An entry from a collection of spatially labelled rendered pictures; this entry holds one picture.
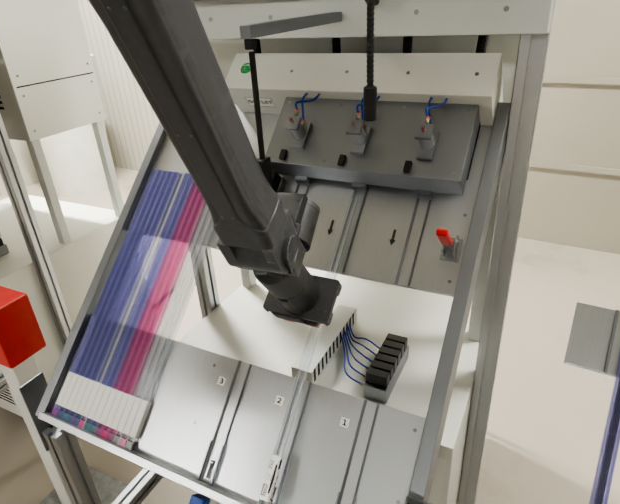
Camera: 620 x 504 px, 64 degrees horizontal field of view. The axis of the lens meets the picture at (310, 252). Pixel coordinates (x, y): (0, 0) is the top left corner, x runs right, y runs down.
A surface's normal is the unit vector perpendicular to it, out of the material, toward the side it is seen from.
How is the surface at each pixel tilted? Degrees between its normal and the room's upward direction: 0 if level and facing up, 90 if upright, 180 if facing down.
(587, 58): 90
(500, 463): 0
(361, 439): 43
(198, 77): 92
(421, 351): 0
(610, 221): 90
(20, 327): 90
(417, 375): 0
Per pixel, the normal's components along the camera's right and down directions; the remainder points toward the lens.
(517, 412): -0.05, -0.88
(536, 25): -0.44, 0.44
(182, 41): 0.92, 0.17
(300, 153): -0.34, -0.34
